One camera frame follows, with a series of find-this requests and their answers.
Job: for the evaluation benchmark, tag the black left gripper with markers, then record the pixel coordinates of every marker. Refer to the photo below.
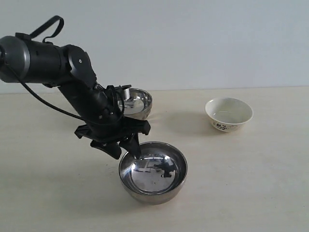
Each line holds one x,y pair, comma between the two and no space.
106,131

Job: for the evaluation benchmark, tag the patterned steel bowl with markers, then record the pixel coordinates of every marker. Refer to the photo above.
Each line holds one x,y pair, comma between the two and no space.
138,106

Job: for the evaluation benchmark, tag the large plain steel bowl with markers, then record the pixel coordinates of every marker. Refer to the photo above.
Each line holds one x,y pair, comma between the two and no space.
157,176

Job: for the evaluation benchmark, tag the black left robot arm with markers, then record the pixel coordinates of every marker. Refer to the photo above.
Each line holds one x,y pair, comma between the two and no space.
69,68

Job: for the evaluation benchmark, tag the white floral ceramic bowl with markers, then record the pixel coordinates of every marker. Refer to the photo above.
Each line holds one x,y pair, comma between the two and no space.
228,114

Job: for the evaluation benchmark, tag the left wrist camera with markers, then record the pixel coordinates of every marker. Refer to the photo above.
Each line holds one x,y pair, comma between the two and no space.
123,92

